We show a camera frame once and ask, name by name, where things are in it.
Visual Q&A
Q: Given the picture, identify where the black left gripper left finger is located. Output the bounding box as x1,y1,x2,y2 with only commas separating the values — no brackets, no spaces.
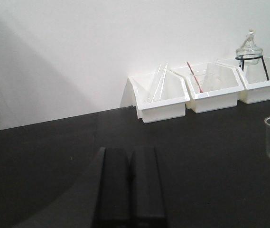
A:
92,148,130,228

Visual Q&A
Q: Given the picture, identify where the black wire tripod stand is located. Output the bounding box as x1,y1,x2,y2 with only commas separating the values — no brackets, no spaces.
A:
235,55,270,81

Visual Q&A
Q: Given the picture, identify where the middle white storage bin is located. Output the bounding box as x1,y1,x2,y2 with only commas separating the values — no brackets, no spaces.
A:
171,62,244,113

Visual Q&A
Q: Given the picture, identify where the right white storage bin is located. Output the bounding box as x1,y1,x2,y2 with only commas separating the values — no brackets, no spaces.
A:
218,57,270,104

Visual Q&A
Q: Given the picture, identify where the left white storage bin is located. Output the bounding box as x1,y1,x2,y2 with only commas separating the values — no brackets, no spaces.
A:
129,71,190,123

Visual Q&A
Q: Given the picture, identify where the white storage bin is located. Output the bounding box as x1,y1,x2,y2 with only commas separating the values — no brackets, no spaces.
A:
129,71,190,123
218,57,270,104
171,62,244,113

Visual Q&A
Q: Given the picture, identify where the round glass flask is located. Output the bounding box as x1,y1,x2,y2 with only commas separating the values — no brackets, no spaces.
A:
236,29,263,66

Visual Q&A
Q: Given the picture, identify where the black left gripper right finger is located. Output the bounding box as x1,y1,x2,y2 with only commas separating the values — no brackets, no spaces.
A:
130,147,167,228

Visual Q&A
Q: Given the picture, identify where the red stirring rod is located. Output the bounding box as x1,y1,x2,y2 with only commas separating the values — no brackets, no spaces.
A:
186,61,203,93

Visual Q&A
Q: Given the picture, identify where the small beaker in bin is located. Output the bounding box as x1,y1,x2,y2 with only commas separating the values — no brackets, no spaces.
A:
190,70,214,93

